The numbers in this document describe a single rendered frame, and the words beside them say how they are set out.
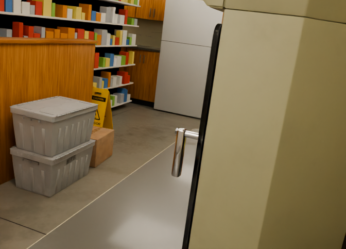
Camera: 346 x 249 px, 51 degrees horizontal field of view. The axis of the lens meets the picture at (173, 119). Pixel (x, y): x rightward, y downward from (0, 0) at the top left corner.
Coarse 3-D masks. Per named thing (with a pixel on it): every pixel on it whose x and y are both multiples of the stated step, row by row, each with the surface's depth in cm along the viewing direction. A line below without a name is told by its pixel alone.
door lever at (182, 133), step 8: (176, 128) 63; (184, 128) 63; (176, 136) 63; (184, 136) 63; (192, 136) 62; (176, 144) 63; (184, 144) 63; (176, 152) 63; (176, 160) 64; (176, 168) 64; (176, 176) 64
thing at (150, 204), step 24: (192, 144) 142; (144, 168) 113; (168, 168) 115; (192, 168) 118; (120, 192) 95; (144, 192) 97; (168, 192) 99; (72, 216) 81; (96, 216) 82; (120, 216) 84; (144, 216) 85; (168, 216) 86; (48, 240) 72; (72, 240) 72; (96, 240) 73; (120, 240) 74; (144, 240) 75; (168, 240) 77
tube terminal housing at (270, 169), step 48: (240, 0) 50; (288, 0) 48; (336, 0) 49; (240, 48) 52; (288, 48) 49; (336, 48) 52; (240, 96) 53; (288, 96) 51; (336, 96) 55; (240, 144) 54; (288, 144) 53; (336, 144) 57; (240, 192) 56; (288, 192) 56; (336, 192) 61; (192, 240) 60; (240, 240) 57; (288, 240) 59; (336, 240) 65
